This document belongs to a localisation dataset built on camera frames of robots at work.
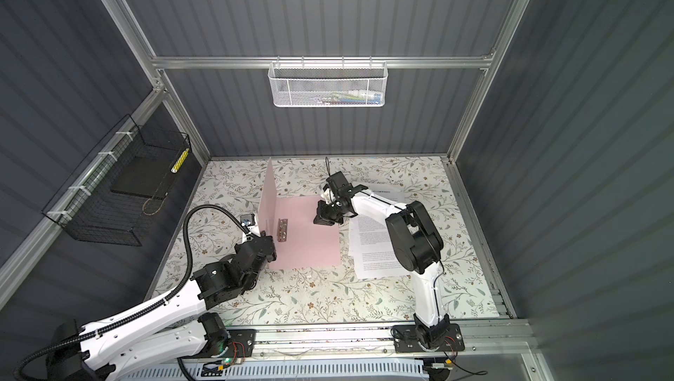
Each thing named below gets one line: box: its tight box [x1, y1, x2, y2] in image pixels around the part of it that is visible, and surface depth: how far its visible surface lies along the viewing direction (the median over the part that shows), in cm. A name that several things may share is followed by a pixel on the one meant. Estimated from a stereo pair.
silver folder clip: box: [277, 217, 288, 243], surface depth 100 cm
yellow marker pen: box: [170, 147, 190, 174], surface depth 82 cm
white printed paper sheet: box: [348, 215, 413, 280], surface depth 93 cm
